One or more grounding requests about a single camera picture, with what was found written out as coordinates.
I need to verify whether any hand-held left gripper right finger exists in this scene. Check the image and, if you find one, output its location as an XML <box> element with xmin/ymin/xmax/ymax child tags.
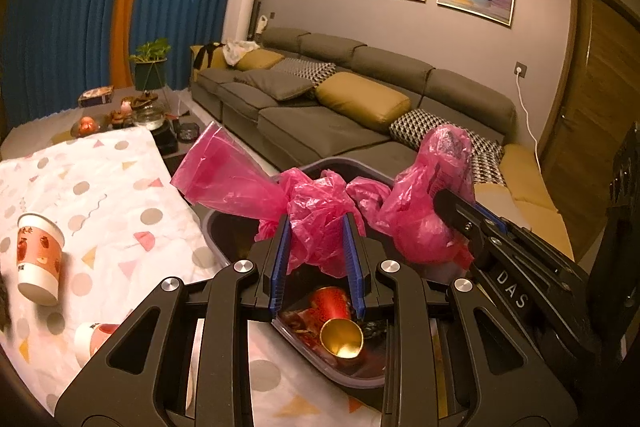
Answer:
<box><xmin>341</xmin><ymin>212</ymin><xmax>578</xmax><ymax>427</ymax></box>

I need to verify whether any grey plastic bin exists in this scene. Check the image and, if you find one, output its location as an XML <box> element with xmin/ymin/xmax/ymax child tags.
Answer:
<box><xmin>202</xmin><ymin>157</ymin><xmax>441</xmax><ymax>390</ymax></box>

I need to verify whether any brown wooden door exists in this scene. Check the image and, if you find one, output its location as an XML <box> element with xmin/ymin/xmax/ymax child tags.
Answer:
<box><xmin>537</xmin><ymin>0</ymin><xmax>640</xmax><ymax>258</ymax></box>

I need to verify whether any orange curtain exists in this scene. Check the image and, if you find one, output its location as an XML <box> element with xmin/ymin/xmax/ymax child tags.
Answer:
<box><xmin>111</xmin><ymin>0</ymin><xmax>151</xmax><ymax>88</ymax></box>

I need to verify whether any beige cushion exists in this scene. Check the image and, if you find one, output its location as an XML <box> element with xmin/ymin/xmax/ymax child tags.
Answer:
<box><xmin>472</xmin><ymin>179</ymin><xmax>516</xmax><ymax>218</ymax></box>

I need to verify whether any large yellow cushion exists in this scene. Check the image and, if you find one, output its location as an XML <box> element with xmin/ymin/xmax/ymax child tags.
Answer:
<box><xmin>315</xmin><ymin>72</ymin><xmax>412</xmax><ymax>132</ymax></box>

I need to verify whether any white standing air conditioner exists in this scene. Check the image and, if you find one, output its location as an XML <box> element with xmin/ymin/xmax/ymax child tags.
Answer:
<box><xmin>221</xmin><ymin>0</ymin><xmax>262</xmax><ymax>45</ymax></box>

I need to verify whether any grey coffee table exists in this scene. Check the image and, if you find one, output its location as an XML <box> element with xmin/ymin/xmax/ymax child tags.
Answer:
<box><xmin>0</xmin><ymin>88</ymin><xmax>201</xmax><ymax>158</ymax></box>

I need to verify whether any red paper cup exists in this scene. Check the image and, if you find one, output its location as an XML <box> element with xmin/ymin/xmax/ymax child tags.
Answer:
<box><xmin>312</xmin><ymin>287</ymin><xmax>366</xmax><ymax>358</ymax></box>

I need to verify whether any black cloth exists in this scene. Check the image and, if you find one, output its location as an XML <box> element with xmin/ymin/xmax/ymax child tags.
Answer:
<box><xmin>192</xmin><ymin>42</ymin><xmax>226</xmax><ymax>68</ymax></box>

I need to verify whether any printed cardboard box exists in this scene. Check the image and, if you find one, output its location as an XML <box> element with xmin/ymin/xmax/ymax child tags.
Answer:
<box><xmin>77</xmin><ymin>87</ymin><xmax>115</xmax><ymax>108</ymax></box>

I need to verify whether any grey sofa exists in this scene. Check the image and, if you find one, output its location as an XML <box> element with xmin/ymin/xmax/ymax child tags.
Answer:
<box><xmin>191</xmin><ymin>27</ymin><xmax>576</xmax><ymax>258</ymax></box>

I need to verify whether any orange round ornament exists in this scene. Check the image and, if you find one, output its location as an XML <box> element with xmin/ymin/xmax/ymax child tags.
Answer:
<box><xmin>75</xmin><ymin>116</ymin><xmax>101</xmax><ymax>138</ymax></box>

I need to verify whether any white orange paper cup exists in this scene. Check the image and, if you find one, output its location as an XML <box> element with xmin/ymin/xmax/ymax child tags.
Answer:
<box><xmin>74</xmin><ymin>322</ymin><xmax>121</xmax><ymax>368</ymax></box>
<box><xmin>16</xmin><ymin>213</ymin><xmax>66</xmax><ymax>307</ymax></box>

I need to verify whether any black white patterned cushion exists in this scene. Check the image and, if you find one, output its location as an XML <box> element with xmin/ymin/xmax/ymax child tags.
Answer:
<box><xmin>389</xmin><ymin>109</ymin><xmax>503</xmax><ymax>182</ymax></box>
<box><xmin>272</xmin><ymin>58</ymin><xmax>337</xmax><ymax>85</ymax></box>

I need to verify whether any white cloth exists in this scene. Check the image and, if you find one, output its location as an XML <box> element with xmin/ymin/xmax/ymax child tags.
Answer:
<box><xmin>222</xmin><ymin>39</ymin><xmax>258</xmax><ymax>66</ymax></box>

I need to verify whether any grey cushion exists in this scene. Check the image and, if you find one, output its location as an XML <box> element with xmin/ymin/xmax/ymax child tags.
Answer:
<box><xmin>234</xmin><ymin>69</ymin><xmax>317</xmax><ymax>102</ymax></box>

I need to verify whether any pink plastic bag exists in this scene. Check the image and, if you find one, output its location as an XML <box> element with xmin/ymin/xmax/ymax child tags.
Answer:
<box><xmin>170</xmin><ymin>122</ymin><xmax>373</xmax><ymax>279</ymax></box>
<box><xmin>345</xmin><ymin>124</ymin><xmax>476</xmax><ymax>265</ymax></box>

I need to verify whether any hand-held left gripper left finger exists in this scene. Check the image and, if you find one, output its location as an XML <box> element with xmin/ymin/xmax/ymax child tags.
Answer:
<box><xmin>55</xmin><ymin>214</ymin><xmax>293</xmax><ymax>427</ymax></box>

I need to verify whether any potted plant in green pot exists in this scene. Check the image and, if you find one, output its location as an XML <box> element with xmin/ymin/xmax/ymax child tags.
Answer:
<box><xmin>129</xmin><ymin>38</ymin><xmax>172</xmax><ymax>92</ymax></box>

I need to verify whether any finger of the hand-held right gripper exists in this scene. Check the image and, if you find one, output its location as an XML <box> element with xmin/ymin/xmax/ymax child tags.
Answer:
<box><xmin>475</xmin><ymin>201</ymin><xmax>521</xmax><ymax>233</ymax></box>
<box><xmin>434</xmin><ymin>188</ymin><xmax>496</xmax><ymax>253</ymax></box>

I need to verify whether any white cable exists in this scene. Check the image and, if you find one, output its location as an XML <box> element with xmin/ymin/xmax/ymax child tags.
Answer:
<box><xmin>515</xmin><ymin>74</ymin><xmax>543</xmax><ymax>168</ymax></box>

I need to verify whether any small yellow cushion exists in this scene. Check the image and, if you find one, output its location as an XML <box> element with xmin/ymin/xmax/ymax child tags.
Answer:
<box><xmin>235</xmin><ymin>49</ymin><xmax>285</xmax><ymax>72</ymax></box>

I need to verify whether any black electric stove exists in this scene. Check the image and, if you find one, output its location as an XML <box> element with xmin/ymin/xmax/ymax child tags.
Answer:
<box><xmin>150</xmin><ymin>117</ymin><xmax>182</xmax><ymax>154</ymax></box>

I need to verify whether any glass teapot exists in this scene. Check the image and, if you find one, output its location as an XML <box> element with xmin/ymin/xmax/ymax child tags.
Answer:
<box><xmin>132</xmin><ymin>104</ymin><xmax>166</xmax><ymax>130</ymax></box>

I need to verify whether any small doll figure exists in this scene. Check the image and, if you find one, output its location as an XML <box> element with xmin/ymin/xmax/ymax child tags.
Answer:
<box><xmin>109</xmin><ymin>101</ymin><xmax>135</xmax><ymax>128</ymax></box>

